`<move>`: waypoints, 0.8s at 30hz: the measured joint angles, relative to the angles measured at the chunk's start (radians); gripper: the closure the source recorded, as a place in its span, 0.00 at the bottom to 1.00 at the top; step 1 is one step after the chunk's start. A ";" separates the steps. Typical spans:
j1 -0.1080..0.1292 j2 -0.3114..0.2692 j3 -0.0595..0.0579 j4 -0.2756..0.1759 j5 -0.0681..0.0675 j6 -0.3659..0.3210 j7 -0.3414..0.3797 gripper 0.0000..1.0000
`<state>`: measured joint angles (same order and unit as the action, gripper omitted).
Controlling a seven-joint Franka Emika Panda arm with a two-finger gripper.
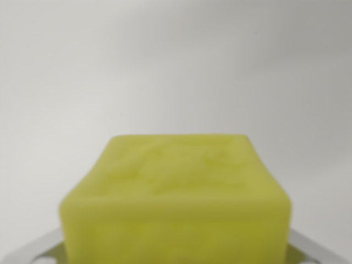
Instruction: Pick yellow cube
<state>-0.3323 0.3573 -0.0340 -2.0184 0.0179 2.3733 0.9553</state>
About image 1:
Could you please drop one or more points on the black silver gripper right finger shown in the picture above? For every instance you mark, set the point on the black silver gripper right finger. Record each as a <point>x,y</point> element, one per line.
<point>308,254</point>

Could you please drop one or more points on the black silver gripper left finger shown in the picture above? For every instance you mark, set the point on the black silver gripper left finger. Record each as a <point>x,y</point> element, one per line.
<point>35,251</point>

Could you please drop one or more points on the translucent yellow soft cube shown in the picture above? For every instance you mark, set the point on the translucent yellow soft cube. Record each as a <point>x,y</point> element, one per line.
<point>176,209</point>

